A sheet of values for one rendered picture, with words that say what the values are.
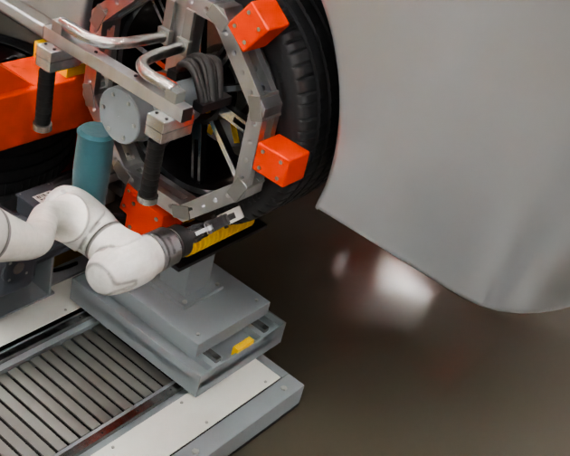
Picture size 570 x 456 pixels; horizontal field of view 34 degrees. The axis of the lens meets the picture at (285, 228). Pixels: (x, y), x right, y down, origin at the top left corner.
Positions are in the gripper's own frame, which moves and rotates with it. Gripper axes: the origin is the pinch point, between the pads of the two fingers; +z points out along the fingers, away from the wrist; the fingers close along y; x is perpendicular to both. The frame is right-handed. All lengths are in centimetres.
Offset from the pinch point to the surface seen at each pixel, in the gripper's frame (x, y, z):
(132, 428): -40, -41, -21
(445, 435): -83, -7, 51
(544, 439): -98, 8, 75
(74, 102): 43, -48, 8
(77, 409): -31, -51, -27
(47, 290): -2, -75, -6
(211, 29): 43.0, 2.6, 15.7
